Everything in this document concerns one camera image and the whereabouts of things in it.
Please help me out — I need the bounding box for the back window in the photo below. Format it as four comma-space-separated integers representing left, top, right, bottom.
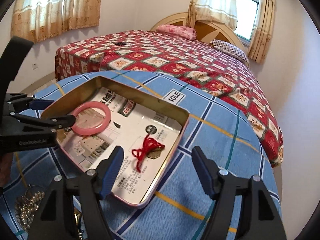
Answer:
235, 0, 260, 46

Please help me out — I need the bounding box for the printed paper in tin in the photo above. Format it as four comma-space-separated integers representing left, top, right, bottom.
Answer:
57, 88, 182, 207

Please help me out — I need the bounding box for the cream wooden headboard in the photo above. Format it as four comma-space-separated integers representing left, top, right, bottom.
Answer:
150, 12, 247, 54

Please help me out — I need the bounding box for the back window right curtain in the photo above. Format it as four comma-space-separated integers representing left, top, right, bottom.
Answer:
248, 0, 276, 64

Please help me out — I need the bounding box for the blue plaid tablecloth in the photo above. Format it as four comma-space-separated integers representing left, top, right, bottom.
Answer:
1, 70, 286, 239

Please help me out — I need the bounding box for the window curtain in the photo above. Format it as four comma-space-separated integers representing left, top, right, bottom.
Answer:
186, 0, 238, 31
248, 0, 276, 64
11, 0, 101, 43

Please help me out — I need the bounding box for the back window left curtain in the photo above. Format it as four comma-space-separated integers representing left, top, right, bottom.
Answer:
186, 0, 238, 31

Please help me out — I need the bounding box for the red patterned bedspread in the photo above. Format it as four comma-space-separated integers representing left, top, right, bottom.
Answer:
55, 30, 284, 166

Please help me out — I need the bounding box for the small black object on bed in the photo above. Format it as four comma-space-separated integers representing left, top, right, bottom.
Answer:
114, 42, 127, 46

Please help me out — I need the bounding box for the pink metal tin box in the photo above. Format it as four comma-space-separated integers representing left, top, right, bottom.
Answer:
41, 76, 190, 209

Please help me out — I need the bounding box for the pink jade bangle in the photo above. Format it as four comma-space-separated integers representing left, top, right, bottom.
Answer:
71, 101, 111, 136

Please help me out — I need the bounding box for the pink floral pillow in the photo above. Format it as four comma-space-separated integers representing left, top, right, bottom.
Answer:
156, 24, 197, 41

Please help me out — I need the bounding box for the person's left hand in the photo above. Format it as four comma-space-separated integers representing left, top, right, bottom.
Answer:
0, 153, 14, 187

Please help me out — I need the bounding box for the striped plaid pillow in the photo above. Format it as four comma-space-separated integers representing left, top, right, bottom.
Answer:
210, 39, 249, 63

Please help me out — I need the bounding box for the gold metal bead chain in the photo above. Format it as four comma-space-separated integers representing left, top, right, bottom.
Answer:
14, 191, 46, 231

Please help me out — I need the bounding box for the red string coin charm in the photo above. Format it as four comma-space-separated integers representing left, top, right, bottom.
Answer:
131, 134, 165, 173

